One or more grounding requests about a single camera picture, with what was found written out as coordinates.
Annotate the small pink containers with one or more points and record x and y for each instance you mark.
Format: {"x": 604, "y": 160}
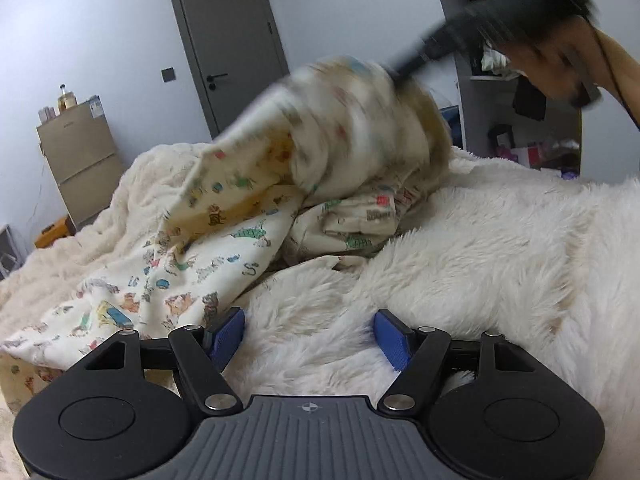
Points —
{"x": 47, "y": 114}

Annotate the cartoon print fluffy-lined garment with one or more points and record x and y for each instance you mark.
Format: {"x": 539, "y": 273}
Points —
{"x": 225, "y": 240}

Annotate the white open wardrobe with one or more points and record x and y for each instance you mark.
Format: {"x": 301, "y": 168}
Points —
{"x": 462, "y": 110}

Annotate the black hanging garment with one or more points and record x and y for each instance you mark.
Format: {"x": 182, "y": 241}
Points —
{"x": 530, "y": 97}

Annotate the blue cloth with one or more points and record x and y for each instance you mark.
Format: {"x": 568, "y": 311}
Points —
{"x": 450, "y": 116}

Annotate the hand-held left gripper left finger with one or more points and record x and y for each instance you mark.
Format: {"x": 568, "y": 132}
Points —
{"x": 227, "y": 334}

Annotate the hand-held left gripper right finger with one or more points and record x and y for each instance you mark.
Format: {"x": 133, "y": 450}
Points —
{"x": 392, "y": 341}

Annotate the person's bare shoulder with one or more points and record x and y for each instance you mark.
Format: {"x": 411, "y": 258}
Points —
{"x": 620, "y": 70}

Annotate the dark wall switch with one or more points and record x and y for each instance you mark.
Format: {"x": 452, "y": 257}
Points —
{"x": 168, "y": 74}

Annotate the person's head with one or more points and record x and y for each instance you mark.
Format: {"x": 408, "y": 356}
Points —
{"x": 540, "y": 25}

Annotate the cream ribbed plush blanket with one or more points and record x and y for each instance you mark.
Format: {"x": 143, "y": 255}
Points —
{"x": 65, "y": 265}

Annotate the orange box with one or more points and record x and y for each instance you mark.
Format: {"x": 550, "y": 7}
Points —
{"x": 55, "y": 230}

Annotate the white crumpled clothes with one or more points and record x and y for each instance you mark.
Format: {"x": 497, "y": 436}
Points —
{"x": 495, "y": 62}

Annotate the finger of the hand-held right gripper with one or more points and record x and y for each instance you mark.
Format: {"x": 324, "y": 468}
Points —
{"x": 412, "y": 62}

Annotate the grey door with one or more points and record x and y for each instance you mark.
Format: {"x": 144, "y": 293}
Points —
{"x": 225, "y": 25}

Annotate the pile of small boxes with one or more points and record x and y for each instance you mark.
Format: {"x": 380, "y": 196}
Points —
{"x": 535, "y": 152}

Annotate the metal frame table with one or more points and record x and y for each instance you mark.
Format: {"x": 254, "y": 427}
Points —
{"x": 10, "y": 250}

